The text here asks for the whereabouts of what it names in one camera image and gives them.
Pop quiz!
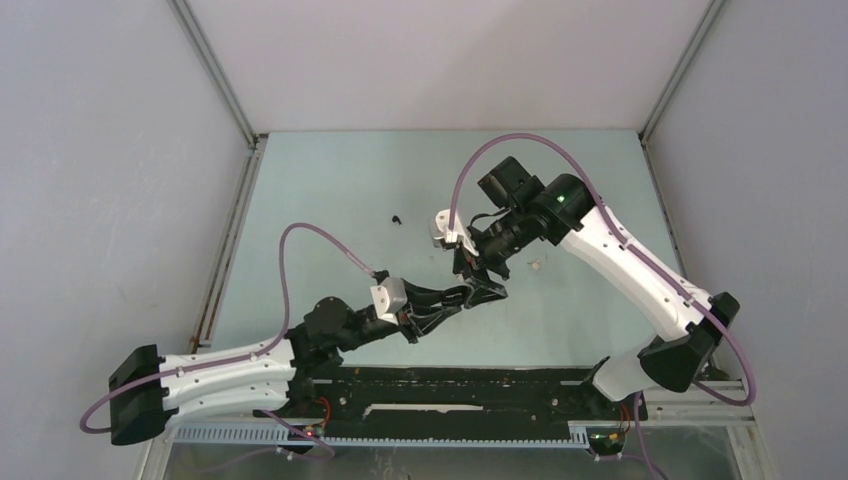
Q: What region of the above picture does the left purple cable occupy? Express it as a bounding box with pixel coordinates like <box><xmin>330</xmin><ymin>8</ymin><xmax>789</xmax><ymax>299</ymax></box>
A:
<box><xmin>79</xmin><ymin>223</ymin><xmax>379</xmax><ymax>435</ymax></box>

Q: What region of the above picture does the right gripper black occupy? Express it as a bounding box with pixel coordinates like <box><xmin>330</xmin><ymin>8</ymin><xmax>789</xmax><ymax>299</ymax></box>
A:
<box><xmin>453</xmin><ymin>207</ymin><xmax>533</xmax><ymax>309</ymax></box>

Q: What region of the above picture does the left aluminium frame post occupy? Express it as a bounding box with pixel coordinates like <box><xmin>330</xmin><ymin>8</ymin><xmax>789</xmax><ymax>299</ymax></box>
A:
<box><xmin>167</xmin><ymin>0</ymin><xmax>259</xmax><ymax>148</ymax></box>

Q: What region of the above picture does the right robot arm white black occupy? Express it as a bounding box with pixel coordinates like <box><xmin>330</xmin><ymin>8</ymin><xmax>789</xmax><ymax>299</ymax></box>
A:
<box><xmin>431</xmin><ymin>157</ymin><xmax>740</xmax><ymax>418</ymax></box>

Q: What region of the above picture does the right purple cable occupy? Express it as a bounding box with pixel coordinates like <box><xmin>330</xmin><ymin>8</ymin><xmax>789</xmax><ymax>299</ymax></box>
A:
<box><xmin>447</xmin><ymin>133</ymin><xmax>758</xmax><ymax>480</ymax></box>

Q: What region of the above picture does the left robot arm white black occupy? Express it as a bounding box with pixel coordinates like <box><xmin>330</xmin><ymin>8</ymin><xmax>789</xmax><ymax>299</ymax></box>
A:
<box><xmin>107</xmin><ymin>277</ymin><xmax>470</xmax><ymax>446</ymax></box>

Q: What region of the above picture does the white slotted cable duct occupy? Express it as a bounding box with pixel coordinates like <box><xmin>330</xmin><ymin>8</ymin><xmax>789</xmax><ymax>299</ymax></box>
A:
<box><xmin>172</xmin><ymin>421</ymin><xmax>589</xmax><ymax>449</ymax></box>

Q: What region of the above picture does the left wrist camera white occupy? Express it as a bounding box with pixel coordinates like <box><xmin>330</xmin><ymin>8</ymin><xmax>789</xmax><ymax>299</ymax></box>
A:
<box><xmin>370</xmin><ymin>276</ymin><xmax>408</xmax><ymax>326</ymax></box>

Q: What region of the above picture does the right aluminium frame post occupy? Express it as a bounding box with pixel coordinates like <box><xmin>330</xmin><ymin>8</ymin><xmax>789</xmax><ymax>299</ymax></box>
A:
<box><xmin>639</xmin><ymin>0</ymin><xmax>730</xmax><ymax>147</ymax></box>

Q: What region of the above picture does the purple cable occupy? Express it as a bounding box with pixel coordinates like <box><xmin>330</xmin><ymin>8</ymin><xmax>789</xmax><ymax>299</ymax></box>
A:
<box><xmin>447</xmin><ymin>133</ymin><xmax>758</xmax><ymax>480</ymax></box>
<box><xmin>79</xmin><ymin>223</ymin><xmax>379</xmax><ymax>435</ymax></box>

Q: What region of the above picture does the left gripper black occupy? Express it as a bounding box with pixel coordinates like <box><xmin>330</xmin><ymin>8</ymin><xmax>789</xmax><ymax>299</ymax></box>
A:
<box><xmin>336</xmin><ymin>277</ymin><xmax>461</xmax><ymax>352</ymax></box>

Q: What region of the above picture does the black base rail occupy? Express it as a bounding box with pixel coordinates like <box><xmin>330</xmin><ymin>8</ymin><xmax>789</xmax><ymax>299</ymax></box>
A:
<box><xmin>275</xmin><ymin>366</ymin><xmax>648</xmax><ymax>440</ymax></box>

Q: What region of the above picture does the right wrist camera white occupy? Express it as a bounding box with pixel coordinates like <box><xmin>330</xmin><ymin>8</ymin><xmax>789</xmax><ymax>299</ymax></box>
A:
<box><xmin>429</xmin><ymin>209</ymin><xmax>479</xmax><ymax>257</ymax></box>

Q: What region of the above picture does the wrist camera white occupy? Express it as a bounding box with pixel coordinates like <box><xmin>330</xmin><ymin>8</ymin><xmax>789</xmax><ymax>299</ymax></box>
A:
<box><xmin>429</xmin><ymin>209</ymin><xmax>479</xmax><ymax>257</ymax></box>
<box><xmin>370</xmin><ymin>276</ymin><xmax>408</xmax><ymax>326</ymax></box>

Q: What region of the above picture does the aluminium frame post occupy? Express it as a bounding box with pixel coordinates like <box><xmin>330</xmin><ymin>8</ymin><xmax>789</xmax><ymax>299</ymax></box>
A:
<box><xmin>167</xmin><ymin>0</ymin><xmax>259</xmax><ymax>148</ymax></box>
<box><xmin>639</xmin><ymin>0</ymin><xmax>730</xmax><ymax>147</ymax></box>

